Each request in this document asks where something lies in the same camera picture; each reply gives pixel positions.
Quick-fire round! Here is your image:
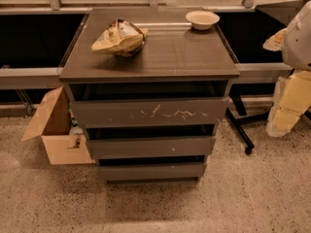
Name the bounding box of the grey top drawer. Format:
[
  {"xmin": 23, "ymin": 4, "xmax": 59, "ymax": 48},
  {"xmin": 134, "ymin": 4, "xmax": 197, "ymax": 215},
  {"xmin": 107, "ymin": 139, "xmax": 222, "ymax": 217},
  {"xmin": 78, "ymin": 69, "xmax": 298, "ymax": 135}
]
[{"xmin": 71, "ymin": 98, "xmax": 228, "ymax": 128}]

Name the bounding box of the green bottle in box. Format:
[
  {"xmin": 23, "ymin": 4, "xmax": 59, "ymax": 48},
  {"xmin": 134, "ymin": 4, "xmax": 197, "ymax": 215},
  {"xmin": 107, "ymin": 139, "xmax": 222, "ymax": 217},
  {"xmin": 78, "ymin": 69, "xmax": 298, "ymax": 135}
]
[{"xmin": 68, "ymin": 108, "xmax": 78, "ymax": 127}]

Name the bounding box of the dark grey drawer cabinet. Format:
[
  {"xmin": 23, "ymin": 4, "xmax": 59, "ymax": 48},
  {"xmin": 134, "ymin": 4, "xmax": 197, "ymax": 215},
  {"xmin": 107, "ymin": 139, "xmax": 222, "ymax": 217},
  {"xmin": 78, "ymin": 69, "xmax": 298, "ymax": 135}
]
[{"xmin": 60, "ymin": 8, "xmax": 239, "ymax": 170}]

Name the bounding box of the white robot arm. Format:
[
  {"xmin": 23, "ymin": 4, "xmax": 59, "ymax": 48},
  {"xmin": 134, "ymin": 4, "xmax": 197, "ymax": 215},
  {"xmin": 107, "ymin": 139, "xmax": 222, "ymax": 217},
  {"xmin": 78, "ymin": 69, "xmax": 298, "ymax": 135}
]
[{"xmin": 263, "ymin": 1, "xmax": 311, "ymax": 137}]

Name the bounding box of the grey middle drawer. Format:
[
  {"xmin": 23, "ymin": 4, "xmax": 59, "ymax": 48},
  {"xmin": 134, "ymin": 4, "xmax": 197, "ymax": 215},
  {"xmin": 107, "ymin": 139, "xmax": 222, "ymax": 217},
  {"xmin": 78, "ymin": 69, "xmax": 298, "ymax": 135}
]
[{"xmin": 86, "ymin": 136, "xmax": 216, "ymax": 159}]

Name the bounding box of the grey drawer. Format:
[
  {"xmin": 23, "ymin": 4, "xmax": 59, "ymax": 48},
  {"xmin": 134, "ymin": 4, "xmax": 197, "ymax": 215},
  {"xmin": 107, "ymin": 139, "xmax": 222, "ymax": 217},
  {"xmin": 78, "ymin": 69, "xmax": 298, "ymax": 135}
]
[
  {"xmin": 98, "ymin": 163, "xmax": 206, "ymax": 182},
  {"xmin": 71, "ymin": 98, "xmax": 228, "ymax": 128},
  {"xmin": 86, "ymin": 136, "xmax": 216, "ymax": 159}
]

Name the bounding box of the open cardboard box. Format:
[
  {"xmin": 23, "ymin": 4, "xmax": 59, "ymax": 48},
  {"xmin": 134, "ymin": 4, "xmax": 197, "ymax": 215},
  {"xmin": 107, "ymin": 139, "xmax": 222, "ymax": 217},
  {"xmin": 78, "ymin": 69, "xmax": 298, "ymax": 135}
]
[{"xmin": 21, "ymin": 87, "xmax": 93, "ymax": 165}]

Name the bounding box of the grey bottom drawer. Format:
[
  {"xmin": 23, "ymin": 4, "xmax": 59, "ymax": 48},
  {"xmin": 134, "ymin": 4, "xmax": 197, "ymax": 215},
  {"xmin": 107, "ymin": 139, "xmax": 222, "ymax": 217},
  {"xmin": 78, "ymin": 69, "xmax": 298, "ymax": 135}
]
[{"xmin": 98, "ymin": 163, "xmax": 206, "ymax": 182}]

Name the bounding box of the crumpled yellow chip bag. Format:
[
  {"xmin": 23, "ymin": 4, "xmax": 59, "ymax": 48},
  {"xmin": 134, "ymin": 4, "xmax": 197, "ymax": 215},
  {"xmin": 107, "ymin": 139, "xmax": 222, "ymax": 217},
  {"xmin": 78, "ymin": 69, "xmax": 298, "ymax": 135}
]
[{"xmin": 91, "ymin": 18, "xmax": 148, "ymax": 57}]

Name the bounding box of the black stand with table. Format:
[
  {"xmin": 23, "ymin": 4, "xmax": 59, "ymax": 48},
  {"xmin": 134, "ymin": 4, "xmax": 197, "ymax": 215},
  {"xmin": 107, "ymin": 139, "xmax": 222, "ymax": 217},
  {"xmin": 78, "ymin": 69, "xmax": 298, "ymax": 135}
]
[{"xmin": 221, "ymin": 0, "xmax": 310, "ymax": 154}]

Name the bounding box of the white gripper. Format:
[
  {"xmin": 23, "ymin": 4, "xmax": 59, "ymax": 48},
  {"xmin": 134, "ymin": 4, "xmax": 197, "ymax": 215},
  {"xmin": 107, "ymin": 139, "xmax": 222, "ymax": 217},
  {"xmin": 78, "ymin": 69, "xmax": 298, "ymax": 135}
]
[{"xmin": 262, "ymin": 28, "xmax": 311, "ymax": 137}]

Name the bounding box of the white paper bowl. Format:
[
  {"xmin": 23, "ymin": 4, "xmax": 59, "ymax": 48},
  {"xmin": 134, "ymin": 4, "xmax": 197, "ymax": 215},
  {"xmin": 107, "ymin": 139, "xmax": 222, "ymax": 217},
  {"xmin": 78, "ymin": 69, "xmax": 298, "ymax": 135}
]
[{"xmin": 186, "ymin": 11, "xmax": 220, "ymax": 31}]

